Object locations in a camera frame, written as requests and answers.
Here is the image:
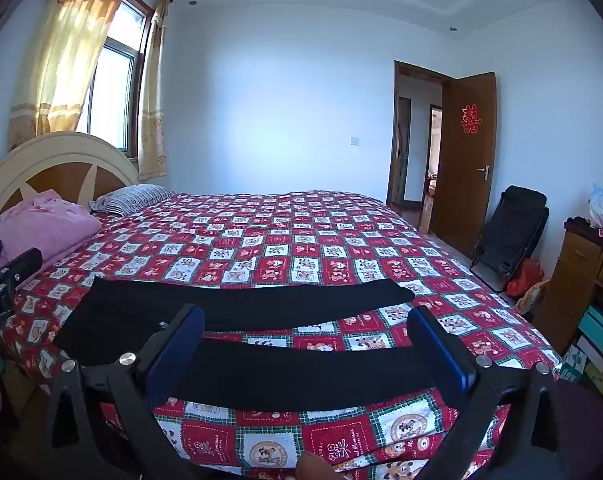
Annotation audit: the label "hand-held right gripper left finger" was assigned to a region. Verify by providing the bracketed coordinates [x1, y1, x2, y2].
[36, 304, 205, 480]

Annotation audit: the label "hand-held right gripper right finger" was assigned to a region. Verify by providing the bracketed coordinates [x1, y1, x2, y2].
[408, 305, 572, 480]

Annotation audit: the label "black pants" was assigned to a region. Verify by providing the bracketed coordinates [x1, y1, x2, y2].
[53, 276, 435, 413]

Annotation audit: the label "pink blanket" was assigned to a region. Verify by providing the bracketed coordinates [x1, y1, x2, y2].
[0, 190, 103, 273]

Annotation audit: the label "floral cloth bag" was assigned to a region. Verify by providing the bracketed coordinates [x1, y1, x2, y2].
[513, 280, 552, 316]

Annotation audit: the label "red bag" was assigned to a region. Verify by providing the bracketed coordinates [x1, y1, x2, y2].
[505, 259, 545, 297]

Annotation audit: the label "striped pillow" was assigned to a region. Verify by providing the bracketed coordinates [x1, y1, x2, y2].
[89, 184, 178, 217]

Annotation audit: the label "cream and wood headboard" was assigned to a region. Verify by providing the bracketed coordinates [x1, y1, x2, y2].
[0, 131, 141, 222]

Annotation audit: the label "green and white box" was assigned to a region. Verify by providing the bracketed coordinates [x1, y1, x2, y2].
[556, 345, 590, 386]

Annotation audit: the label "black suitcase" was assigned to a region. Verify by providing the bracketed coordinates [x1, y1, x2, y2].
[470, 185, 551, 294]

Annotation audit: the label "red checkered printed bedspread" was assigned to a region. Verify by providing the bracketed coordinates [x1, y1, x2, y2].
[0, 191, 562, 480]

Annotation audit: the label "brown wooden door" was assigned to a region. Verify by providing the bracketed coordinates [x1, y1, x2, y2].
[429, 72, 497, 261]

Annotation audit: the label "wooden desk with drawers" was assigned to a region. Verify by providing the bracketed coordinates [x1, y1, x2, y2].
[533, 216, 603, 357]

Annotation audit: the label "teal box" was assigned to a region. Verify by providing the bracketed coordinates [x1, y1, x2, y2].
[577, 305, 603, 356]

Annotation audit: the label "yellow-edged box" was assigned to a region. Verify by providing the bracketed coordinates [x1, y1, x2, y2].
[584, 360, 603, 397]

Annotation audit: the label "window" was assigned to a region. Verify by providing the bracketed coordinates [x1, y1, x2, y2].
[76, 0, 155, 156]

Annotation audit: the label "narrow yellow curtain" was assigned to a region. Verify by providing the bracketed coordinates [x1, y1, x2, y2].
[138, 0, 171, 181]

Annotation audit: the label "wide yellow curtain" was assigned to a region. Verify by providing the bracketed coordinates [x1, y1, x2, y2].
[9, 0, 138, 151]

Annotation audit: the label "red paper door decoration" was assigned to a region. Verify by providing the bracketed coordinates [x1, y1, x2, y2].
[460, 105, 481, 135]

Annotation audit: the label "brown door frame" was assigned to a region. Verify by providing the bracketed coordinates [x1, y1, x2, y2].
[386, 60, 457, 212]

